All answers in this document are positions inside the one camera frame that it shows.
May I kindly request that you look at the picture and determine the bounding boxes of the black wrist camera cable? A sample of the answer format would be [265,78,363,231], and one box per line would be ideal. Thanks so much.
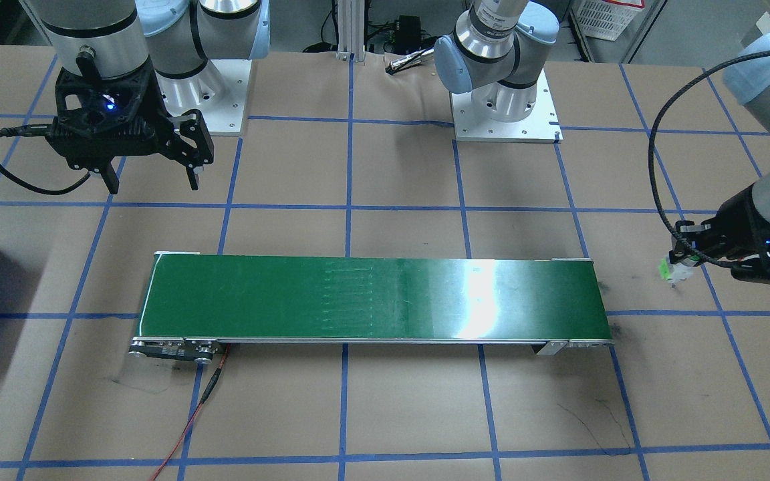
[0,124,92,196]

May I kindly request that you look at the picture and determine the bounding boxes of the red black conveyor wire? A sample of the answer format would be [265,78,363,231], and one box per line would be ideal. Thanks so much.
[150,342,232,481]

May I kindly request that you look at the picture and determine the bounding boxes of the green belt conveyor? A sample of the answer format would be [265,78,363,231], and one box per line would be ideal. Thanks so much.
[128,251,615,367]

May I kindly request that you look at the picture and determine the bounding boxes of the green white push button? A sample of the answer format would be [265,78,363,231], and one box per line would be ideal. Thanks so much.
[658,259,696,288]

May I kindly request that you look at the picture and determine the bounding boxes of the white plastic basket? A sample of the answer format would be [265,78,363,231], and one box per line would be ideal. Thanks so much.
[571,0,646,42]

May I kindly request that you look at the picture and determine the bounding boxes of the silver corrugated hose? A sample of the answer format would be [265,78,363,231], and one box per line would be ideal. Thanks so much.
[385,53,436,75]

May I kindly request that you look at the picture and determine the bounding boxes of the black power brick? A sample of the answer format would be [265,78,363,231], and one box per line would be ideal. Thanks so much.
[395,17,429,51]

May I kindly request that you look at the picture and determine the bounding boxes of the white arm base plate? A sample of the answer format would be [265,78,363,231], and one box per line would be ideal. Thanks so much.
[158,59,254,137]
[451,70,563,144]

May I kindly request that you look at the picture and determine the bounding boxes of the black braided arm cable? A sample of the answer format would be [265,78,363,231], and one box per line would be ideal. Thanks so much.
[648,47,770,268]

